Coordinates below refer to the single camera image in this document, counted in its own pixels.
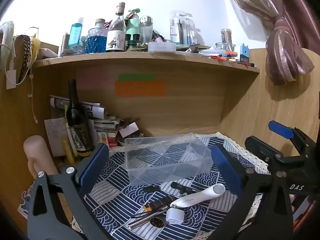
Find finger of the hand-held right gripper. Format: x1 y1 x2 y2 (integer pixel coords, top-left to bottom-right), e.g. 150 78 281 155
244 135 300 175
268 120 313 155

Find clear tube of pencils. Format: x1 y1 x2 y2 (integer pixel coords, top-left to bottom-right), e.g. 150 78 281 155
221 29 234 50

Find blue mouthwash bottle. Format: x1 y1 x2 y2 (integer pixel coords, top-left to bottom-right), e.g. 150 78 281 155
68 17 84 50

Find black patterned headband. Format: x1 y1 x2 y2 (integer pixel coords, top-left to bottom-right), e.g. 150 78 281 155
15 35 32 85

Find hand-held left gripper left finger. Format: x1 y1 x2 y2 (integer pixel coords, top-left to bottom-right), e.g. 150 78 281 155
26 143 112 240

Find pile of pens and pencils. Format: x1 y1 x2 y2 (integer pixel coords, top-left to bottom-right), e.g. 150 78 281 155
200 50 259 68

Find white handheld thermometer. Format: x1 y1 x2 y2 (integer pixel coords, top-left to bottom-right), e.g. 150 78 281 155
170 183 226 208

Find clear plastic storage box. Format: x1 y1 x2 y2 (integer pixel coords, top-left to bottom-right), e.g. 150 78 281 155
124 132 214 186

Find black and gold handle tool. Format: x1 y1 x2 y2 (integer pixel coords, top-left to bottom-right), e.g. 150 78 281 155
143 194 178 212

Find white plastic cap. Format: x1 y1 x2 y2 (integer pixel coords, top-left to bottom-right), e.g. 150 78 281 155
165 207 185 224

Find toothbrush package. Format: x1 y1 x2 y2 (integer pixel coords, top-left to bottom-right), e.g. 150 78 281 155
170 10 197 44

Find green pump bottle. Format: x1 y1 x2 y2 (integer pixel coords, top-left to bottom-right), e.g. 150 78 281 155
125 8 141 43

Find mauve striped curtain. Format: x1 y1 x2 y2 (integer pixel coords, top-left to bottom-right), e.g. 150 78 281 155
219 0 320 85

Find silver metal tube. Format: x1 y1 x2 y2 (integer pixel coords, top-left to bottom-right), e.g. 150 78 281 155
130 211 165 229

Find handwritten paper note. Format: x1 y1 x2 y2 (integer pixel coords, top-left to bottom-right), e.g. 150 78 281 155
44 117 69 157

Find pink sticky note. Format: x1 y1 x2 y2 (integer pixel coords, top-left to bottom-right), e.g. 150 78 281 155
77 67 110 90

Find glass jar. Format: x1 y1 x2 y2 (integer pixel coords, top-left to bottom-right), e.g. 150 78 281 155
215 42 232 52

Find small black cylinder tool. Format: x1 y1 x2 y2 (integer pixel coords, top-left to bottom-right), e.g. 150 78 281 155
171 182 200 195

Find pink cosmetic tube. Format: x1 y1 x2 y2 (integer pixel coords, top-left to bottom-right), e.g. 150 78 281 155
152 30 164 43

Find wooden shelf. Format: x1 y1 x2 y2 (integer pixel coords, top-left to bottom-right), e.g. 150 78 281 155
32 51 260 74

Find pink rounded cylinder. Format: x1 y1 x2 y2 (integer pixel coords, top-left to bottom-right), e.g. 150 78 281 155
23 135 59 180

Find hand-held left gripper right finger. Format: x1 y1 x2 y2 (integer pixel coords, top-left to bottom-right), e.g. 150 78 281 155
211 144 294 240

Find stack of books and papers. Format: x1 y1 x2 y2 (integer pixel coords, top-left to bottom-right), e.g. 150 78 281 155
92 116 120 147

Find white tag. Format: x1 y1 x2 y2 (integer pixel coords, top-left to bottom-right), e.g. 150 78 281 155
5 70 17 90

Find white mesh cloth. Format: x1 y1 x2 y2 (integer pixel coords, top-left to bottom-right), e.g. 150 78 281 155
0 21 15 70

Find blue patterned table cloth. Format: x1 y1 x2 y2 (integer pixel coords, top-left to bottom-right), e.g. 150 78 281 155
71 132 272 240

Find thin black tweezers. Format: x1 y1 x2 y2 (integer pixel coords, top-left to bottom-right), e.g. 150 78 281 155
129 206 170 219

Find clear lidded container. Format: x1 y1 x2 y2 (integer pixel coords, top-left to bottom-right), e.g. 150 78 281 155
147 42 177 53

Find blue crystal bottle with cork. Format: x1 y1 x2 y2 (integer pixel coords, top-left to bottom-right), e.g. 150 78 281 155
86 18 108 54

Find yellow tube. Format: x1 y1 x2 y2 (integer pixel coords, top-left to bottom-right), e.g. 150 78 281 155
62 140 75 164

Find orange sticky note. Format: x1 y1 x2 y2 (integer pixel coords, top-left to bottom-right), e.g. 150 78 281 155
114 81 166 97

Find rolled magazine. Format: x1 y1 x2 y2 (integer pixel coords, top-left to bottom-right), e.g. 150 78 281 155
49 94 105 119

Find dark wine bottle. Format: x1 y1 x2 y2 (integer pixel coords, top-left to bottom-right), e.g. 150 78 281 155
65 79 94 158

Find yellow headband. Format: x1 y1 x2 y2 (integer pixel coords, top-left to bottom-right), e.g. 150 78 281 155
31 39 40 62

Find clear bottle with metal cap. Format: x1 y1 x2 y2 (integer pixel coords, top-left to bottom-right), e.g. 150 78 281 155
139 16 153 43

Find round perforated metal piece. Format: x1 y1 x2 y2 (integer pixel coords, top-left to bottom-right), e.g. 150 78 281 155
149 217 167 228

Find blue pencil sharpener box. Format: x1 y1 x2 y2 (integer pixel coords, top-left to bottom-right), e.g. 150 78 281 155
239 44 250 62

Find green sticky note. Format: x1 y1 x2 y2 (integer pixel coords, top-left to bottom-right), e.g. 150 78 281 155
118 74 155 82

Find small white cardboard box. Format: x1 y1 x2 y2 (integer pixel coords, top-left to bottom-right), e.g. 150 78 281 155
117 121 144 143

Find glass bottle with white label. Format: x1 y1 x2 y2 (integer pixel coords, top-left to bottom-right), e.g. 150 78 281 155
105 2 127 53

